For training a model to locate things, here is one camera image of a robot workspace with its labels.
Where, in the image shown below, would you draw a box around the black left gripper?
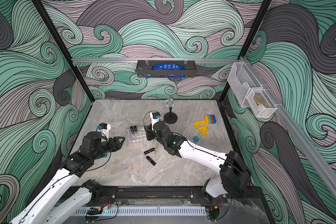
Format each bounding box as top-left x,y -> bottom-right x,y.
92,136 -> 126,161

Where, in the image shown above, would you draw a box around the black lipstick silver band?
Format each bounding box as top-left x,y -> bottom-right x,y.
144,147 -> 155,155

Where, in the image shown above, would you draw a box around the black square lipstick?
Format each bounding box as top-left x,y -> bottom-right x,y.
146,156 -> 156,166

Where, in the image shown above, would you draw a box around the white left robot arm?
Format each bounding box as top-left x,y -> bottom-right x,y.
11,132 -> 125,224

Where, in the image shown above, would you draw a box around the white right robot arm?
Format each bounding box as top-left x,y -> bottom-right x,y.
144,121 -> 251,198

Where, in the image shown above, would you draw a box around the clear acrylic lipstick organizer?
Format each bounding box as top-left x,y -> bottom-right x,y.
127,127 -> 147,144

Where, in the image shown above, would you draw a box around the black microphone stand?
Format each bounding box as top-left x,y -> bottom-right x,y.
163,99 -> 178,124

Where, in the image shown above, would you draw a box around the yellow triangle toy block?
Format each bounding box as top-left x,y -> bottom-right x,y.
193,116 -> 209,136

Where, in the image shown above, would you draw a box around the multicolour stacked toy blocks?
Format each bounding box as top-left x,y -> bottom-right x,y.
204,114 -> 216,124

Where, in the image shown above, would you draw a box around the blue object in basket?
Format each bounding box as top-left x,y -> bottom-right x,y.
151,63 -> 185,71

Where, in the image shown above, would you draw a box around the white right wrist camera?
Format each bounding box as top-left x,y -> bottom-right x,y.
150,111 -> 161,131

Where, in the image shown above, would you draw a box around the black wire shelf basket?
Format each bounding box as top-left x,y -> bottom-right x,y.
135,60 -> 197,78

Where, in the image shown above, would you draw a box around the white perforated cable tray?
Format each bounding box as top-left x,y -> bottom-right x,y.
72,206 -> 207,217

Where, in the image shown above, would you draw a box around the aluminium rail back wall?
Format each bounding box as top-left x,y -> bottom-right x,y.
71,57 -> 238,64

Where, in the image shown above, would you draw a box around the aluminium rail wall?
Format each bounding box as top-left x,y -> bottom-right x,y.
239,57 -> 336,199
71,57 -> 238,64

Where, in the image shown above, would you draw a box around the clear wall bin large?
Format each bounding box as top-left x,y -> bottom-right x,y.
227,62 -> 263,107

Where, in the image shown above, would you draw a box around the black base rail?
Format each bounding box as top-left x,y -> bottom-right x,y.
95,185 -> 264,206

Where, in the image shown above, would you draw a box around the clear wall bin small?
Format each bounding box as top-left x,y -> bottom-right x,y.
246,89 -> 277,119

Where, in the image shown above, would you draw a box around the black corner frame post left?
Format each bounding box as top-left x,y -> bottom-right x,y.
31,0 -> 95,104

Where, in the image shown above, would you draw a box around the black corner frame post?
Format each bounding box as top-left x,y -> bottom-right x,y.
218,0 -> 273,103
31,0 -> 95,104

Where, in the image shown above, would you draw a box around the black corner frame post right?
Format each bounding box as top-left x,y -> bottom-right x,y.
218,0 -> 273,103

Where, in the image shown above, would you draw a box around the aluminium rail right wall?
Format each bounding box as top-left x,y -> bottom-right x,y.
239,57 -> 336,199

